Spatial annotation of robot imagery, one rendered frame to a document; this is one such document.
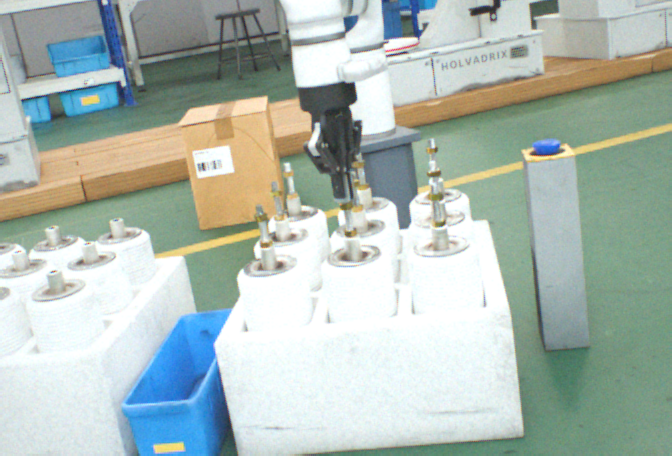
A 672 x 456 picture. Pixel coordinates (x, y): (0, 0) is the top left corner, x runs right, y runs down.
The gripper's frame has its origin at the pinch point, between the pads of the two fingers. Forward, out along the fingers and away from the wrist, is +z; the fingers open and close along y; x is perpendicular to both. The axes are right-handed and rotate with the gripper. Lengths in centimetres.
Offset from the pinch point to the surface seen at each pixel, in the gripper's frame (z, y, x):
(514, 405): 30.3, 0.5, 20.2
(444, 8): -6, -238, -71
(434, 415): 30.7, 4.3, 10.4
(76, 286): 9.5, 14.7, -37.5
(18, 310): 12, 18, -47
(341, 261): 9.7, 2.6, -0.7
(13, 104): -2, -104, -181
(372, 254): 9.7, -0.2, 2.6
